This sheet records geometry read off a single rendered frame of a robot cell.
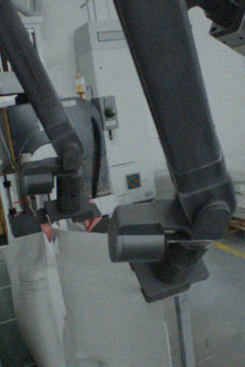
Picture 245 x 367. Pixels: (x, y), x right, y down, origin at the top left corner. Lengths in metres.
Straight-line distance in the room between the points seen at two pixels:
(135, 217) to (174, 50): 0.20
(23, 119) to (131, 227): 0.66
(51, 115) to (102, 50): 4.07
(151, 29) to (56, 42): 3.97
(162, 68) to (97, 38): 4.53
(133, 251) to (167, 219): 0.05
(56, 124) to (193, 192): 0.46
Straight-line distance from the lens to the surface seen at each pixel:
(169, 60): 0.39
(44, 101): 0.86
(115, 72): 4.93
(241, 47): 1.00
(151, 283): 0.60
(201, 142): 0.43
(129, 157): 4.98
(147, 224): 0.49
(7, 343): 1.98
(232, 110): 6.48
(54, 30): 4.35
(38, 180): 0.91
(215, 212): 0.47
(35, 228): 1.14
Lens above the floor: 1.32
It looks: 12 degrees down
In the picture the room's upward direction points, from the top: 8 degrees counter-clockwise
